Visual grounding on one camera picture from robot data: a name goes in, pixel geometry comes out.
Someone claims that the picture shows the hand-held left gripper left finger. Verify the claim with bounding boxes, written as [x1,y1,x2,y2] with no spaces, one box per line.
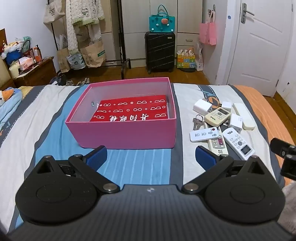
[32,146,120,194]

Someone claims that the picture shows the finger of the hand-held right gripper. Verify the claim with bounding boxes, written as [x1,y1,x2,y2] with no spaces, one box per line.
[270,138,296,160]
[280,154,296,181]

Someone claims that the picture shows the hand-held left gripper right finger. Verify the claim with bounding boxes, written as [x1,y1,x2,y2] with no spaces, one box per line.
[181,146,267,194]

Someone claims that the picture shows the cream remote with purple buttons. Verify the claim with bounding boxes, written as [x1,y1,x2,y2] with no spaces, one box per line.
[203,122,229,156]

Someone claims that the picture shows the bunch of metal keys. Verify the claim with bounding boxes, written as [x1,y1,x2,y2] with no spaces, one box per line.
[192,115,205,131]

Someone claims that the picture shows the white remote with small display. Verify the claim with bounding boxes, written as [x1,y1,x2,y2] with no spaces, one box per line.
[222,127,255,161]

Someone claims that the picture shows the pink cardboard box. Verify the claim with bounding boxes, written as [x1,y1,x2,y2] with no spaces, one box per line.
[65,77,177,149]

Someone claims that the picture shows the cream remote with grey display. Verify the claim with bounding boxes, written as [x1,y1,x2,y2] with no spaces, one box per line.
[204,107,232,127]

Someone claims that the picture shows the white flat remote round buttons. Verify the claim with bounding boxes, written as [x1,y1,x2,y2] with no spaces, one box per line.
[190,127,223,142]

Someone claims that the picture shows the white power bank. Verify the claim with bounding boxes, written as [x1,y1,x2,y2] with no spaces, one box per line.
[232,103,256,130]

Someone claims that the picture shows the white charger with grey print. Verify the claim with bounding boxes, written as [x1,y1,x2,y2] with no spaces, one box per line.
[230,113,243,133]

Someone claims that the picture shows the large white charger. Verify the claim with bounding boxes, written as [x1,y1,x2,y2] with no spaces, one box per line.
[193,99,213,115]

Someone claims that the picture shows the red printed flat box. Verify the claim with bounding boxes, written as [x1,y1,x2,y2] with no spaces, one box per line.
[89,95,170,121]

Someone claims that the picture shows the pair of slippers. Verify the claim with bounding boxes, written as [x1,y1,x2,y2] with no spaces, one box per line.
[66,78,90,86]

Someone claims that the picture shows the dark clothes pile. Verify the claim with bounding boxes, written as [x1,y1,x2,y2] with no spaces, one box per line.
[50,72,67,85]

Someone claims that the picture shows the white door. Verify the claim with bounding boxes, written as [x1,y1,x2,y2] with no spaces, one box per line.
[215,0,293,98]

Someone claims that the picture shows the white plastic bag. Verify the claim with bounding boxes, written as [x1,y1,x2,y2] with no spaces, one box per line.
[195,43,205,71]

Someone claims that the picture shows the colourful gift bag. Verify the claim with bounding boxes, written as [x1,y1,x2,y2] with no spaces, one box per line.
[176,47,196,69]

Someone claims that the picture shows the white and blue printed bag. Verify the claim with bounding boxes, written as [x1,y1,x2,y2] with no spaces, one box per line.
[67,53,84,70]

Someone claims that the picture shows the large brown paper bag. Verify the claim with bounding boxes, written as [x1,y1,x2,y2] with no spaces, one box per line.
[80,38,107,68]

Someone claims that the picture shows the small brown paper bag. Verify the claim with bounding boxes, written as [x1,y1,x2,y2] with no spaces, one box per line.
[57,47,71,73]

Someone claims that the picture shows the goose plush toy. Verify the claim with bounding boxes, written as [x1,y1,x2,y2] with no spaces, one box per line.
[0,87,23,123]

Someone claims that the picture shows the wooden nightstand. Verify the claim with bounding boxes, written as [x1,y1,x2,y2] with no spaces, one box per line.
[13,57,57,88]

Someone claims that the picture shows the black suitcase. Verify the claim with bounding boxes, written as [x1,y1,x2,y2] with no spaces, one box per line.
[144,32,175,75]

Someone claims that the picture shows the white wardrobe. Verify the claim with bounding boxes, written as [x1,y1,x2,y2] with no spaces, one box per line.
[100,0,204,68]

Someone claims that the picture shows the pink tissue box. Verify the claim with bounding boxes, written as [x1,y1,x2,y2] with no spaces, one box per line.
[18,57,35,70]

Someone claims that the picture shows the pink paper bag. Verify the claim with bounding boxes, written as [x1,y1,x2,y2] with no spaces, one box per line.
[199,20,217,45]

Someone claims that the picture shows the black clothes rack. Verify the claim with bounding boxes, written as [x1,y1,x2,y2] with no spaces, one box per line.
[46,0,131,70]

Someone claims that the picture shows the teal felt bag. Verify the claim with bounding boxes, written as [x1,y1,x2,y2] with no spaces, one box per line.
[149,5,175,33]

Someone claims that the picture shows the cream fleece clothes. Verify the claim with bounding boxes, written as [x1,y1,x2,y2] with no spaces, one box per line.
[66,0,105,54]

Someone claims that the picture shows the canvas tote bag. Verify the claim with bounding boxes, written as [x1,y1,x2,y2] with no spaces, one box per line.
[43,0,66,24]

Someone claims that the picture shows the metal door handle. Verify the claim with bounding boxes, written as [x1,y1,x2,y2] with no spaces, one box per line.
[240,3,255,24]

